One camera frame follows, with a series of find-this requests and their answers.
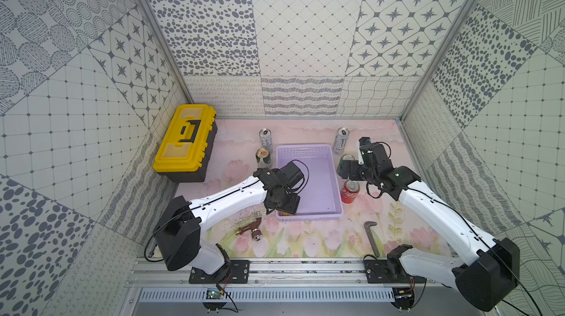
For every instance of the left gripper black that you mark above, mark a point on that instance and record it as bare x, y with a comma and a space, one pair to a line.
282, 203

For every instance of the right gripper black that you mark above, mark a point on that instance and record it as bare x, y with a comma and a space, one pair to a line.
354, 167

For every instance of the green soda can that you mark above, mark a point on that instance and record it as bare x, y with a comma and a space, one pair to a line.
345, 159

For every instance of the red cola can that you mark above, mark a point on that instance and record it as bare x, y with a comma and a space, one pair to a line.
349, 191

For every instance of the lilac plastic basket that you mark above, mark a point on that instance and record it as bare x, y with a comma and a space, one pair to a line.
320, 200

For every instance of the green white tea can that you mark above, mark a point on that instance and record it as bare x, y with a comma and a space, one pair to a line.
263, 158

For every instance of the white Monster can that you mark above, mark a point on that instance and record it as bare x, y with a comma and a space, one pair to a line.
266, 139
340, 142

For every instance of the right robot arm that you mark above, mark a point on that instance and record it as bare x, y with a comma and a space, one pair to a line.
485, 270

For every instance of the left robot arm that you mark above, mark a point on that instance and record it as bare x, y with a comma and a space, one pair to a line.
180, 231

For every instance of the maroon drill chuck tool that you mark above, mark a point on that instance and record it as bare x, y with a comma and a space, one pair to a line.
253, 228

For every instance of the grey pry bar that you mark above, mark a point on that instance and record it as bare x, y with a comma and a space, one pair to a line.
368, 225

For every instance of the yellow black toolbox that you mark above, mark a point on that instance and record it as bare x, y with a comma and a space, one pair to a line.
187, 146

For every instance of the green circuit board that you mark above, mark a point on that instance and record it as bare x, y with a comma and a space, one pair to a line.
214, 300

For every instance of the black connector box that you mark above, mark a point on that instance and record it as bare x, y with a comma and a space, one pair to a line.
403, 298

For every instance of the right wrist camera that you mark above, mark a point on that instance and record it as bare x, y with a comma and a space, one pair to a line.
373, 153

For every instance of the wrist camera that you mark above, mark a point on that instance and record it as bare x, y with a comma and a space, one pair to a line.
291, 176
373, 153

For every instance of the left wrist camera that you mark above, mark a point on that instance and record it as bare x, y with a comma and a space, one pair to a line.
291, 176

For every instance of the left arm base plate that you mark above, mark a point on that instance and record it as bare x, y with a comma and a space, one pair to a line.
233, 272

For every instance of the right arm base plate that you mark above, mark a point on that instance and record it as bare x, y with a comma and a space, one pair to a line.
380, 271

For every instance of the aluminium rail frame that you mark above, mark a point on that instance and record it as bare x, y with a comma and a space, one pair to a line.
271, 272

